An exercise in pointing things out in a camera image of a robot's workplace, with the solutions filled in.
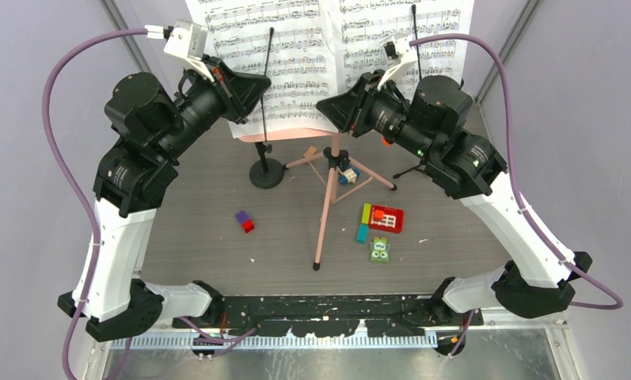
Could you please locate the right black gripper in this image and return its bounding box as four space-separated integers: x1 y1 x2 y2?
316 68 434 160

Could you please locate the sheet music page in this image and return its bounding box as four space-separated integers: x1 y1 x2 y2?
186 0 338 142
321 0 475 100

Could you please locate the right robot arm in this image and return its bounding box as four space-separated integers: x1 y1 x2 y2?
316 70 592 325

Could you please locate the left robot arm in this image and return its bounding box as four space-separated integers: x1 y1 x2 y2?
57 56 272 342

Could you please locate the pink music stand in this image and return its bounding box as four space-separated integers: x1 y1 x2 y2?
239 127 397 271

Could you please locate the blue white toy car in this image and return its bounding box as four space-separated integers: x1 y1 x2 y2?
339 166 360 185

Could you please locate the black round base mic stand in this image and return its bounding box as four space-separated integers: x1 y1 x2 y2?
249 27 287 190

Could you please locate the black tripod mic stand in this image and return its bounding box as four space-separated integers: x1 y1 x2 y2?
393 4 423 179

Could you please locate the lime green toy block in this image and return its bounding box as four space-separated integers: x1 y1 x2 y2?
361 203 372 225

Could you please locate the red window toy block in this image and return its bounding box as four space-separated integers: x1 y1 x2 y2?
369 204 405 234

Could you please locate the teal toy block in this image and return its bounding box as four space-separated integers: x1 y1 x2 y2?
355 223 369 244

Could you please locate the purple red toy block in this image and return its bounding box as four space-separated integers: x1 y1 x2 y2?
234 211 255 234

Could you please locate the green monster face block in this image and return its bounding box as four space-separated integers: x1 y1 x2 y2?
370 237 390 263

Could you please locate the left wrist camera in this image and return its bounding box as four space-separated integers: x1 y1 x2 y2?
163 20 215 82

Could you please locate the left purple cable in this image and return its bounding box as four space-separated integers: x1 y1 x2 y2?
41 27 164 380

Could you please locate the purple cable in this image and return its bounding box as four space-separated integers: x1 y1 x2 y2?
409 32 625 310
41 27 164 380

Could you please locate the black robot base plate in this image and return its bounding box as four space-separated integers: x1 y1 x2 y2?
189 294 482 337

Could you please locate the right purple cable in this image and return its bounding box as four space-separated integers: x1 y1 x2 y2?
409 32 625 310

